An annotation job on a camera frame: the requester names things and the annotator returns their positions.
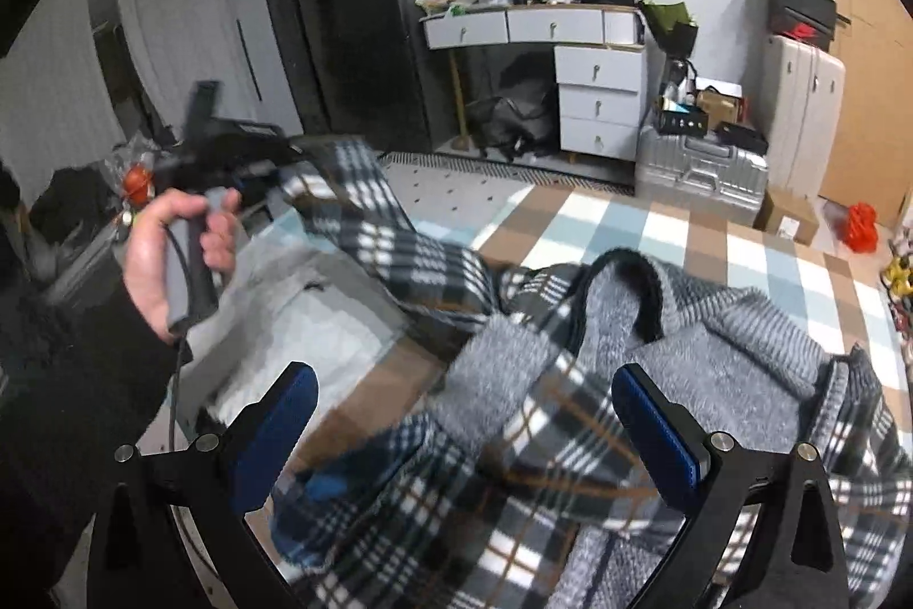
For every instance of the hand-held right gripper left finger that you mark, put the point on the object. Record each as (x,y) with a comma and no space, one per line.
(282,423)

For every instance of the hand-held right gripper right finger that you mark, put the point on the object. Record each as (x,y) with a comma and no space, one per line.
(656,430)

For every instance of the plaid fleece jacket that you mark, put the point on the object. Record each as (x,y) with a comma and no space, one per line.
(513,409)

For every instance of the person's left forearm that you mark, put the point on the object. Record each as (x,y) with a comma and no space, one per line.
(64,423)

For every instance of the person's left hand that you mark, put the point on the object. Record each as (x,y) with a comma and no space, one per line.
(153,266)

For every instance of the orange round toy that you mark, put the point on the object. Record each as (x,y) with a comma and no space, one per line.
(138,184)

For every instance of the white duvet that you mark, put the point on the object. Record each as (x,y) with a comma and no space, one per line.
(299,309)

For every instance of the dark grey cabinet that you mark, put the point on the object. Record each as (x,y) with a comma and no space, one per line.
(378,24)

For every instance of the checkered blanket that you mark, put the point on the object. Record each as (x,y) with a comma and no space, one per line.
(570,224)

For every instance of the brown cardboard box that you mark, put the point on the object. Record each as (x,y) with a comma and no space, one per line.
(784,213)

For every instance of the silver suitcase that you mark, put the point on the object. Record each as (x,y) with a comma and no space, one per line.
(685,174)

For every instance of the black duffel bag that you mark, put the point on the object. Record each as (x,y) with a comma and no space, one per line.
(499,124)

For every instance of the orange plastic bag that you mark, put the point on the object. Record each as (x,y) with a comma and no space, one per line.
(859,227)

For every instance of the small black box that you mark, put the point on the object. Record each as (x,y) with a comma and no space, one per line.
(681,122)

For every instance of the small cardboard box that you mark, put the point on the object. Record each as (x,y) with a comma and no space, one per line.
(717,109)

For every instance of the white dressing table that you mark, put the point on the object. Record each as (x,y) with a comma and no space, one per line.
(599,102)

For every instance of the white cabinet by door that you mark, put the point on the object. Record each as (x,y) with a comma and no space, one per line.
(792,109)

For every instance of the wooden door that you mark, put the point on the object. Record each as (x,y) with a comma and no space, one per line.
(870,102)

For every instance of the green and black bag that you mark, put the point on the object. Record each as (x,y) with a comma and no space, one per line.
(670,24)

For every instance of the black shoe box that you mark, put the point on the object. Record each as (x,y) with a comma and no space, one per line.
(799,10)

